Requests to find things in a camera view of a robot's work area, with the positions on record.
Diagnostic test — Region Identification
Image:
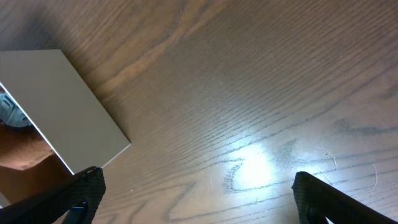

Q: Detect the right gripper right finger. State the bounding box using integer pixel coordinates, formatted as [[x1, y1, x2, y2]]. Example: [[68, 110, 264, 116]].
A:
[[292, 172, 397, 224]]

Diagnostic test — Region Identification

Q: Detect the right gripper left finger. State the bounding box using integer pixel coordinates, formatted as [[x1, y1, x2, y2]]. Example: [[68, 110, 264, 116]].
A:
[[1, 166, 106, 223]]

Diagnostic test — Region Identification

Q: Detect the brown plush toy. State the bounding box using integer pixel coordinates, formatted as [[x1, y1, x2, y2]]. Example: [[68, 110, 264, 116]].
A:
[[1, 123, 55, 170]]

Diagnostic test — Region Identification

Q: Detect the yellow grey toy truck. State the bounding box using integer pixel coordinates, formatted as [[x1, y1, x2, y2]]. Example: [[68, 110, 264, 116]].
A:
[[1, 91, 32, 128]]

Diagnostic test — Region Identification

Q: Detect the white cardboard box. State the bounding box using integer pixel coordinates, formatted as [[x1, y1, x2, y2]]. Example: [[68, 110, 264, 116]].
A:
[[0, 49, 132, 209]]

